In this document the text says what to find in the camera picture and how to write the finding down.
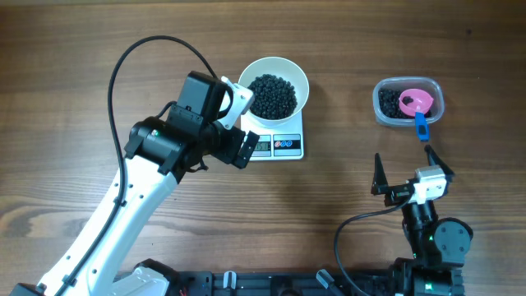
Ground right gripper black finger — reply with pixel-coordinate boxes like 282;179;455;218
424;145;454;182
371;153;389;196

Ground pink scoop with blue handle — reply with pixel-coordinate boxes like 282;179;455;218
399;89;434;142

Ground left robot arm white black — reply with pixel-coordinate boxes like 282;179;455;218
12;72;259;295

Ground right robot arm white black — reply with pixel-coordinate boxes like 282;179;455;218
371;145;473;295

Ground white digital kitchen scale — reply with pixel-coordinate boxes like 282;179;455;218
241;112;304;161

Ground black beans in bowl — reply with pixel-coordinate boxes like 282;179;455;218
248;74;298;120

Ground black beans in scoop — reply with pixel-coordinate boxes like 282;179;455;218
402;96;413;105

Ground white round bowl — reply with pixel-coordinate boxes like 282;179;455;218
238;57;310;127

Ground black beans pile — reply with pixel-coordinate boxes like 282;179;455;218
378;88;412;119

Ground clear plastic food container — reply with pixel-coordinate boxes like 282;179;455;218
372;76;445;127

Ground right black camera cable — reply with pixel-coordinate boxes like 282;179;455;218
333;196;413;296

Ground black camera cable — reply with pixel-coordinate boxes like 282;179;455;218
53;35;219;296
333;196;413;296

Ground left black camera cable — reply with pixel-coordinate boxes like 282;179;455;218
53;35;219;296

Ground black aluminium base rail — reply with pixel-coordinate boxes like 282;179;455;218
172;269;466;296

